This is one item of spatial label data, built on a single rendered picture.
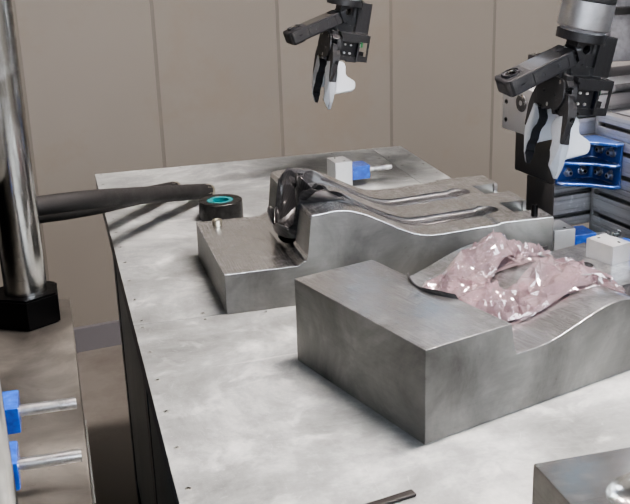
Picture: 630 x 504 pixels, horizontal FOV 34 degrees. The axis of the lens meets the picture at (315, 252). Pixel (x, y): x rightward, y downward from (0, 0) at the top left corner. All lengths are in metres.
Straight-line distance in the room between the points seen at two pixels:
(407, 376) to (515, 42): 2.73
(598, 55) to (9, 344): 0.92
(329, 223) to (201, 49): 1.87
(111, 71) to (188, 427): 2.14
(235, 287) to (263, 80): 1.94
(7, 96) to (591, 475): 0.89
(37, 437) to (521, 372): 0.55
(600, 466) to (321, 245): 0.63
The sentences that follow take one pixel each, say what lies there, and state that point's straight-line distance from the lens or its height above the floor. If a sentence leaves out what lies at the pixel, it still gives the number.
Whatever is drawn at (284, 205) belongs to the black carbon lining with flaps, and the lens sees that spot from 1.60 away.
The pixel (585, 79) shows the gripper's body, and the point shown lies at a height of 1.09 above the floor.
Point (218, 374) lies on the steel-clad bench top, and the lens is 1.27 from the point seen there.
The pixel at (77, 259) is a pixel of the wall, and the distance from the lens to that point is 3.29.
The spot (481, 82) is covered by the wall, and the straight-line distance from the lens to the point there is 3.69.
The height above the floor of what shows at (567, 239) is 0.84.
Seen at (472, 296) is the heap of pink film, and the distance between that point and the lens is 1.23.
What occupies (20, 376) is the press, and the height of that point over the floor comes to 0.78.
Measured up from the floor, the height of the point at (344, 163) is 0.85.
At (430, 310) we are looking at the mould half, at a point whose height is 0.91.
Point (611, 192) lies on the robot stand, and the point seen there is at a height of 0.80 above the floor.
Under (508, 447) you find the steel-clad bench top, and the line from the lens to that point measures 1.11.
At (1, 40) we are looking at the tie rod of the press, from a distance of 1.42.
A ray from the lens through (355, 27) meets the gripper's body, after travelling 2.03.
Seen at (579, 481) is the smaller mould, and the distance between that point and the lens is 0.93.
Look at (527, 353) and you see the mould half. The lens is 1.16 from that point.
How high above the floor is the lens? 1.35
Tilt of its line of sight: 19 degrees down
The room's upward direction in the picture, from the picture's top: 2 degrees counter-clockwise
